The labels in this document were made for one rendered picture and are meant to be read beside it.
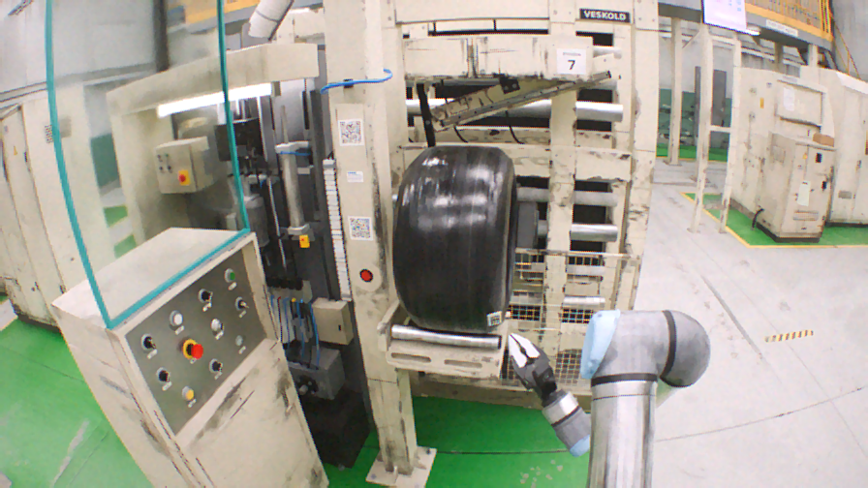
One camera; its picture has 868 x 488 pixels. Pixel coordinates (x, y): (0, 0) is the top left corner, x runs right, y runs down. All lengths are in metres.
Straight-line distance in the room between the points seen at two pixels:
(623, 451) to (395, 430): 1.25
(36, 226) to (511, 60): 3.57
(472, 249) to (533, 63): 0.63
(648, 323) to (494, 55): 0.94
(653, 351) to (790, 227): 4.93
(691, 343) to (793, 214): 4.87
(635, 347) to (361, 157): 0.88
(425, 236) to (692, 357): 0.66
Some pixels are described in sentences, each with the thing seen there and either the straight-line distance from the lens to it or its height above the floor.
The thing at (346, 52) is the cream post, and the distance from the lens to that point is 1.21.
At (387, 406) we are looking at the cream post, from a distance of 1.70.
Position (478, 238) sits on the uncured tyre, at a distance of 1.02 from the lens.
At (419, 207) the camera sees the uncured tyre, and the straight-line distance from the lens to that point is 1.06.
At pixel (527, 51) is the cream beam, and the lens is 1.36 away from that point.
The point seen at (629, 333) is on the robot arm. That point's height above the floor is 1.29.
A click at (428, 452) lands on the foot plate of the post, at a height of 0.02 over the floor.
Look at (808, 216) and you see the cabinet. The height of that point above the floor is 0.36.
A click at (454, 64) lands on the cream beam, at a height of 1.69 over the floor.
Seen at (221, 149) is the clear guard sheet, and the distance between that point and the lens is 1.19.
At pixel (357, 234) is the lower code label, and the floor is 1.20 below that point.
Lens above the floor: 1.67
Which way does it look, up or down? 23 degrees down
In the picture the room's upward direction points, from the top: 3 degrees counter-clockwise
